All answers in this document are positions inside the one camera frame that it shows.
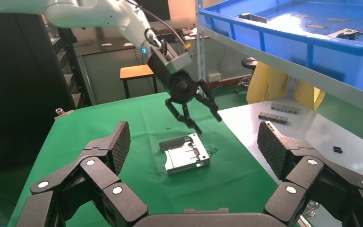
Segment wooden top stool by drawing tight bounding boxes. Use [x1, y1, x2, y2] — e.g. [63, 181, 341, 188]
[120, 64, 158, 100]

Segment green table cloth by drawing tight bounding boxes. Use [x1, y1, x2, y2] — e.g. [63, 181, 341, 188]
[8, 92, 279, 227]

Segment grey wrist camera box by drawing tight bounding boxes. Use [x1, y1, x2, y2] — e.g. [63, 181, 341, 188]
[151, 37, 194, 77]

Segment white items on desk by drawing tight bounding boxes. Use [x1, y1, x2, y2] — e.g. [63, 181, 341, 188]
[183, 27, 199, 41]

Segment yellow hanging garment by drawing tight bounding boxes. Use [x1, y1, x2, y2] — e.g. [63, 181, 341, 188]
[246, 61, 326, 111]

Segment white metal shelf rack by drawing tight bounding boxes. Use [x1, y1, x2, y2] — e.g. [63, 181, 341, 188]
[195, 0, 363, 227]

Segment silver sheet metal chassis part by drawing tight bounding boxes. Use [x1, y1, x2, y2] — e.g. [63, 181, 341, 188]
[159, 133, 211, 176]
[328, 28, 363, 43]

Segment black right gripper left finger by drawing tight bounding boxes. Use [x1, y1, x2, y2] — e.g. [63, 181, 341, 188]
[16, 121, 148, 227]

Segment blue plastic bin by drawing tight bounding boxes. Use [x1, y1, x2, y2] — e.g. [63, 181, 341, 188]
[199, 0, 363, 91]

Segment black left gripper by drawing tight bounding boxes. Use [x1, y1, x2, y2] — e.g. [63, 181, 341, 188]
[147, 55, 223, 135]

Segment black round stool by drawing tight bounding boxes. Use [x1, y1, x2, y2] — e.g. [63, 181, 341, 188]
[234, 57, 259, 95]

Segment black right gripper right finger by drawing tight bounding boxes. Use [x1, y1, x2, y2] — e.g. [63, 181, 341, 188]
[258, 121, 363, 227]

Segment white floor power outlet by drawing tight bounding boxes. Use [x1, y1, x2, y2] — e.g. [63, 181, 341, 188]
[207, 72, 222, 83]

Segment black server rack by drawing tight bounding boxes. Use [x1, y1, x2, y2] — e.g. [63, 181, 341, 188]
[0, 12, 96, 176]

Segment grey metal bracket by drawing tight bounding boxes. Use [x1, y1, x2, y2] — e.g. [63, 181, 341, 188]
[236, 12, 268, 25]

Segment metal table clamp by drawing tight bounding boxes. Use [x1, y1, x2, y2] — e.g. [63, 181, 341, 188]
[300, 200, 320, 220]
[54, 108, 75, 121]

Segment black network switch box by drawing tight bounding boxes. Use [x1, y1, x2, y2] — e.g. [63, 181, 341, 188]
[156, 28, 184, 43]

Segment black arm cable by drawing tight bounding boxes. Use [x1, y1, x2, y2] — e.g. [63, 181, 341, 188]
[123, 0, 192, 51]

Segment toothed grey metal bar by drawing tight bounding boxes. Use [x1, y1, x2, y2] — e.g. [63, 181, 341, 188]
[258, 112, 289, 125]
[270, 103, 302, 115]

